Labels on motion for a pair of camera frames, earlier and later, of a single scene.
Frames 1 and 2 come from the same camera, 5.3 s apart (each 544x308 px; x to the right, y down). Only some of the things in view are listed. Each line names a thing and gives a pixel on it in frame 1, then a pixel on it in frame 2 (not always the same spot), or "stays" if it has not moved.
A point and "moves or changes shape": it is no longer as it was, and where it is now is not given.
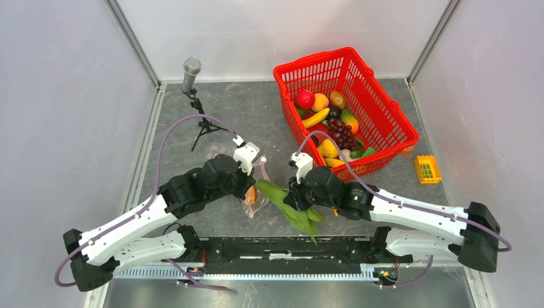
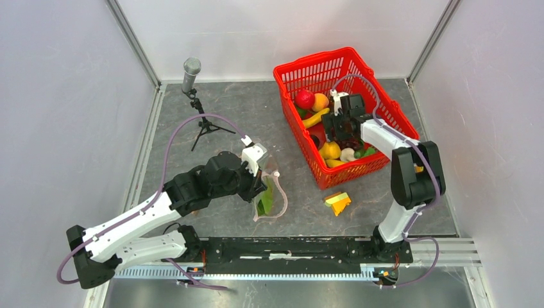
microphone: (191, 68) stays
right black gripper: (294, 197) → (330, 120)
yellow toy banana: (315, 119) stays
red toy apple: (305, 99) stays
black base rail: (197, 251) stays
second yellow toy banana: (331, 162) stays
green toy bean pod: (306, 221) → (265, 204)
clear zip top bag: (254, 201) moves or changes shape
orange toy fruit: (321, 101) stays
